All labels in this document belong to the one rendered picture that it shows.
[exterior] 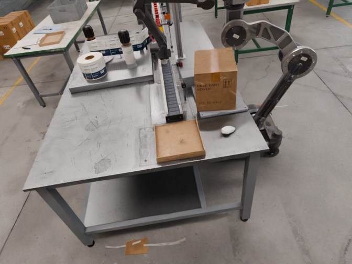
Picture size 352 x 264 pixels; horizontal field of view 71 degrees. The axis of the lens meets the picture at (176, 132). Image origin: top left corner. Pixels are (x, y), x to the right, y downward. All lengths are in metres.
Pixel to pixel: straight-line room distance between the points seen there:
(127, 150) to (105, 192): 0.72
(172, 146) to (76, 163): 0.55
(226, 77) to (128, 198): 1.16
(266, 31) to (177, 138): 0.95
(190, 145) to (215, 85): 0.38
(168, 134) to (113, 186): 0.83
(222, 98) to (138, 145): 0.57
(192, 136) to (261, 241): 0.97
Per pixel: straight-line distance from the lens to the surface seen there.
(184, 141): 1.40
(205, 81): 1.44
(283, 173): 2.37
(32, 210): 2.61
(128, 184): 2.06
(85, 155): 1.52
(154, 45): 1.86
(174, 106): 1.58
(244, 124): 1.50
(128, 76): 2.02
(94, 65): 2.06
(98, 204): 2.05
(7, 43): 5.86
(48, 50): 3.30
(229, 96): 1.51
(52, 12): 4.13
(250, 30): 1.82
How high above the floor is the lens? 1.82
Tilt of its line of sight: 42 degrees down
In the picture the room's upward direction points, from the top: 9 degrees counter-clockwise
